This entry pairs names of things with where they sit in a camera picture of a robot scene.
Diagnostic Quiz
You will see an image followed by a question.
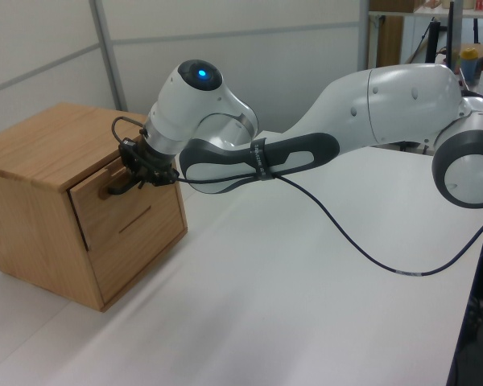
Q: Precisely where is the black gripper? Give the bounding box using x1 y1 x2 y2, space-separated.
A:
118 136 178 180

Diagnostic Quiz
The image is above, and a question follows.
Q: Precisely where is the black drawer handle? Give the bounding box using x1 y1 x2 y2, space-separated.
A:
105 175 142 198

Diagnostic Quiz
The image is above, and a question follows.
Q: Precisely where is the light wooden drawer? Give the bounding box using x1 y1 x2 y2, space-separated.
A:
68 159 189 253

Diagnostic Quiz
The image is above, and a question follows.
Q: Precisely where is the light wooden cabinet box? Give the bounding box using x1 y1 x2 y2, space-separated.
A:
0 102 190 313

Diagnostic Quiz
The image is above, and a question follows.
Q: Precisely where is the brown upright panel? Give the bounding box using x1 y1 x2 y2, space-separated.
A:
376 16 406 68

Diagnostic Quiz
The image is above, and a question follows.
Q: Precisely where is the brown cardboard box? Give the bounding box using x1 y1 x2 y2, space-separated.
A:
369 0 419 12

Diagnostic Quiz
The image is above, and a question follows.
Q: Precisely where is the white shelf board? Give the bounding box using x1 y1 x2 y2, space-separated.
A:
368 8 483 20

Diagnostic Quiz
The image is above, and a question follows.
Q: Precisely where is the black monitor stand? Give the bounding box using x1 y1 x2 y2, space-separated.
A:
423 18 443 65

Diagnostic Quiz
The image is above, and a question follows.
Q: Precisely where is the black upright pole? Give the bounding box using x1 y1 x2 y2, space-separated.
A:
445 0 463 76

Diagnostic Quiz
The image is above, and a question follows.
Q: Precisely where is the blue bottle yellow cap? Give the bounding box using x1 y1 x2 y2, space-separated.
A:
460 46 481 84

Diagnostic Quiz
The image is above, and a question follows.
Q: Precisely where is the black cable strap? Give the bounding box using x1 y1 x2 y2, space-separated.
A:
249 138 275 182

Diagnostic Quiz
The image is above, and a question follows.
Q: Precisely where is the grey partition post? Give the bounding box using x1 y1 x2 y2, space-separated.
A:
357 0 372 72
89 0 129 113

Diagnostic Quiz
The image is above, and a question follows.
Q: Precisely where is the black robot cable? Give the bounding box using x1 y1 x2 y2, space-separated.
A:
111 115 483 278

